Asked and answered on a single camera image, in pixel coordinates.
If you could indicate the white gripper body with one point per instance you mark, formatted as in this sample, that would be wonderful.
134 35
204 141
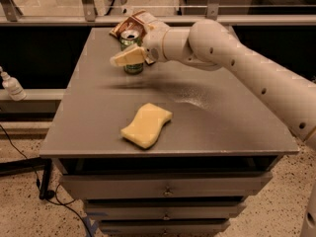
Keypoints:
154 44

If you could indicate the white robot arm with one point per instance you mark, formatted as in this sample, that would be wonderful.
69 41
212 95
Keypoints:
207 45

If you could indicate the crumpled brown snack bag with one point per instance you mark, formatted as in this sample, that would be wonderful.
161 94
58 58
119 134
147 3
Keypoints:
128 24

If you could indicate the grey drawer cabinet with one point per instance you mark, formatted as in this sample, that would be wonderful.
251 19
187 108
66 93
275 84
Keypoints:
218 149

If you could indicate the green soda can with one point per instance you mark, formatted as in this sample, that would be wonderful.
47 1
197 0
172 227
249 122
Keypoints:
127 38

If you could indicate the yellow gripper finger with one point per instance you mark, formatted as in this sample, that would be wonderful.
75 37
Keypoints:
144 18
133 54

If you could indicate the white spray bottle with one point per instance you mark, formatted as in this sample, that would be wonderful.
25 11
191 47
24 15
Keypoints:
13 87

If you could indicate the yellow sponge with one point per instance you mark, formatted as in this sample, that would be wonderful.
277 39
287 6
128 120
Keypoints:
146 126

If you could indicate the metal window railing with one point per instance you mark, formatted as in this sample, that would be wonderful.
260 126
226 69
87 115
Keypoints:
171 12

